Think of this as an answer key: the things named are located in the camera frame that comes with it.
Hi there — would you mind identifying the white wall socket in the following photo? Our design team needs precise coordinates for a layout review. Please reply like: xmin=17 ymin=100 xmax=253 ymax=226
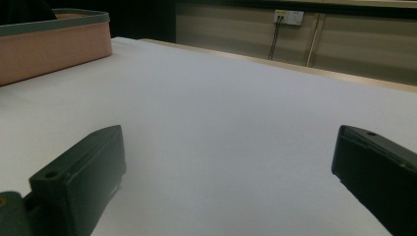
xmin=273 ymin=9 xmax=305 ymax=27

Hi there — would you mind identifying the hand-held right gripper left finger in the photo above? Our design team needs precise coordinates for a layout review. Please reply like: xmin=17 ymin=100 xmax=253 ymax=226
xmin=29 ymin=124 xmax=128 ymax=236

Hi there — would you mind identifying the black wall cable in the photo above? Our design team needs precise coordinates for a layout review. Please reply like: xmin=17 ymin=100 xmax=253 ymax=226
xmin=268 ymin=15 xmax=280 ymax=61
xmin=270 ymin=15 xmax=284 ymax=61

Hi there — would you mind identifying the pink basket with grey rim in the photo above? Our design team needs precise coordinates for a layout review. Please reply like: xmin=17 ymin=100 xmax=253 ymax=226
xmin=0 ymin=8 xmax=113 ymax=87

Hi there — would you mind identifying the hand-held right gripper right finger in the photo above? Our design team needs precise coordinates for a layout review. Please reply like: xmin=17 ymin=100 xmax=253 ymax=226
xmin=330 ymin=124 xmax=417 ymax=236

